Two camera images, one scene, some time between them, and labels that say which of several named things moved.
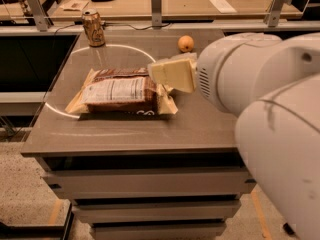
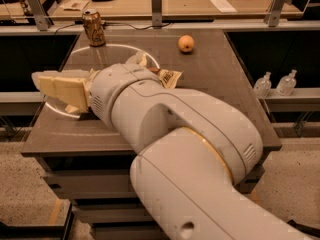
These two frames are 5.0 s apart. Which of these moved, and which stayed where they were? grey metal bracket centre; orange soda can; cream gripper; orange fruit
Moved: cream gripper
Stayed: orange fruit; grey metal bracket centre; orange soda can
